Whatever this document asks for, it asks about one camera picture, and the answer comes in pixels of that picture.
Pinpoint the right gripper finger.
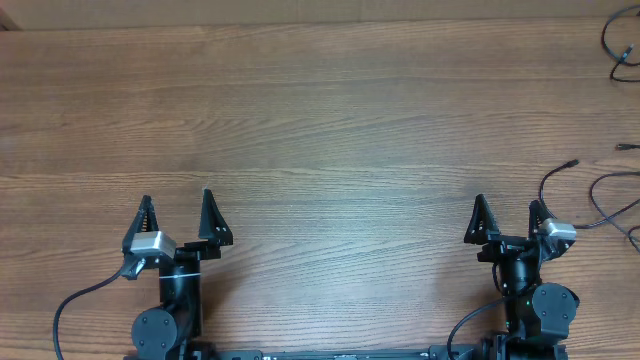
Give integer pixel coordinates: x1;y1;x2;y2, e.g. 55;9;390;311
528;200;552;238
464;194;500;245

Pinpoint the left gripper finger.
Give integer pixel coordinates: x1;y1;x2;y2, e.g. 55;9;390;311
122;195;159;250
198;189;233;246

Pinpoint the black micro usb cable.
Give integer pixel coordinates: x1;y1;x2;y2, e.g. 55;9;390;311
537;142;640;254

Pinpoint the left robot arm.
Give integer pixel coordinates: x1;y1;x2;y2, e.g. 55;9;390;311
120;189;233;360

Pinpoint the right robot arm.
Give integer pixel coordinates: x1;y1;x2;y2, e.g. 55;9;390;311
447;194;580;359

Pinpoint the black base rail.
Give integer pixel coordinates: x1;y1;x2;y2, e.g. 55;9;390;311
210;345;450;360

